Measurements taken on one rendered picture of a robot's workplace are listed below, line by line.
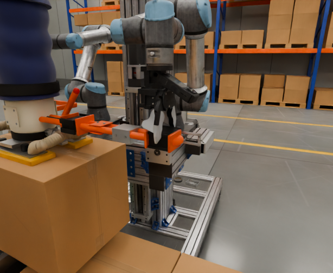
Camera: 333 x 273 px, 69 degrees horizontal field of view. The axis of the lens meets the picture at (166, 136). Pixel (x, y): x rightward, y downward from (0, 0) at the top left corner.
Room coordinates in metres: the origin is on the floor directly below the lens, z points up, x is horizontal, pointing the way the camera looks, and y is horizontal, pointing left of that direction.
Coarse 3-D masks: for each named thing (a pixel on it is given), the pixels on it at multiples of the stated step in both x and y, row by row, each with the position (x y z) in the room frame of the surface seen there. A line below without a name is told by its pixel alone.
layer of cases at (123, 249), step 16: (112, 240) 1.00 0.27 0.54; (128, 240) 1.00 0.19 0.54; (144, 240) 1.00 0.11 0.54; (96, 256) 0.90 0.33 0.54; (112, 256) 0.90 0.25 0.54; (128, 256) 0.90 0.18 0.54; (144, 256) 0.90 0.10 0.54; (160, 256) 0.90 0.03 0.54; (176, 256) 0.90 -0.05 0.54; (192, 256) 0.90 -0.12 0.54; (32, 272) 0.81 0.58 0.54; (80, 272) 0.81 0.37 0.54; (96, 272) 0.81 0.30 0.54; (112, 272) 0.81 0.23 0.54; (128, 272) 0.81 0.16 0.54; (144, 272) 0.81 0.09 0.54; (160, 272) 0.81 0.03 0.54; (176, 272) 0.81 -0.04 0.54; (192, 272) 0.81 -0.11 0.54; (208, 272) 0.81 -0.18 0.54; (224, 272) 0.81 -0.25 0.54; (240, 272) 0.81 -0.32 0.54
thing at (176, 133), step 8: (168, 128) 0.69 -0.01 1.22; (144, 136) 0.66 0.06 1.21; (152, 136) 0.66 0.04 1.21; (168, 136) 0.62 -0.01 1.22; (176, 136) 0.65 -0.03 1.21; (144, 144) 0.66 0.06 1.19; (152, 144) 0.66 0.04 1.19; (160, 144) 0.65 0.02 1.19; (168, 144) 0.62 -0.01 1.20; (168, 152) 0.62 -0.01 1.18
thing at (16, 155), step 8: (24, 144) 0.84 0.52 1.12; (0, 152) 0.83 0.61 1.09; (8, 152) 0.83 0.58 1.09; (16, 152) 0.82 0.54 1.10; (24, 152) 0.82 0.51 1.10; (40, 152) 0.82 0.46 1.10; (48, 152) 0.83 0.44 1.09; (16, 160) 0.79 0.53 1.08; (24, 160) 0.76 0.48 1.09; (32, 160) 0.76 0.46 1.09; (40, 160) 0.78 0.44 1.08
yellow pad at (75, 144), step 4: (68, 140) 0.96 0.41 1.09; (72, 140) 0.96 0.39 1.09; (76, 140) 0.96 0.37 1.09; (80, 140) 0.97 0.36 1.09; (84, 140) 0.97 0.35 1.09; (88, 140) 0.98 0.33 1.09; (92, 140) 1.00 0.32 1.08; (68, 144) 0.93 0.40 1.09; (72, 144) 0.93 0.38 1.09; (76, 144) 0.93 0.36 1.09; (80, 144) 0.94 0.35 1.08; (84, 144) 0.96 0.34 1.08
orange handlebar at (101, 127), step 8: (56, 104) 1.26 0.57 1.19; (64, 104) 1.23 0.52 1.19; (40, 120) 0.89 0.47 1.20; (48, 120) 0.87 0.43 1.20; (56, 120) 0.85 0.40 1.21; (80, 128) 0.79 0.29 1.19; (88, 128) 0.77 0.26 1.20; (96, 128) 0.76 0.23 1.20; (104, 128) 0.75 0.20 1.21; (136, 136) 0.69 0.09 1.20; (176, 144) 0.63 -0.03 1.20
